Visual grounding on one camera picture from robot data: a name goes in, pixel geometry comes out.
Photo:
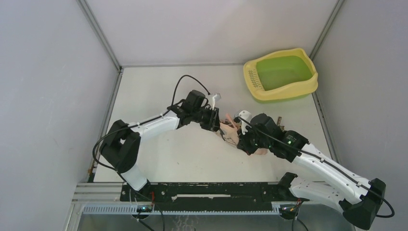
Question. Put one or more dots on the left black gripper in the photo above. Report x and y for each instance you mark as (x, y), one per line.
(213, 124)

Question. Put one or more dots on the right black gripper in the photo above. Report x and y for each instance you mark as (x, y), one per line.
(243, 143)

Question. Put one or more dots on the black sealing clip strip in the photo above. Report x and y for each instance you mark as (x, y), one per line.
(282, 127)

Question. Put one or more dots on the pink cat litter bag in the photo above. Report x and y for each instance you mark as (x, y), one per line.
(230, 129)

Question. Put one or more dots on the yellow green litter box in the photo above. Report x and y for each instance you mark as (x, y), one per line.
(280, 76)

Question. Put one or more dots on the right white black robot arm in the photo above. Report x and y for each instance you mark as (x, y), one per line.
(357, 198)

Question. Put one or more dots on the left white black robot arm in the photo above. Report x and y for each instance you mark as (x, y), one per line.
(120, 147)

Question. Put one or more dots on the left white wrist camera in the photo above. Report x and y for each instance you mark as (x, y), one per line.
(212, 99)

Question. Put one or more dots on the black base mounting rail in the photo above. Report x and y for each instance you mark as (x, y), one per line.
(233, 196)

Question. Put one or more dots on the white slotted cable duct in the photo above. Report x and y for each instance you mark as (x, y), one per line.
(111, 209)

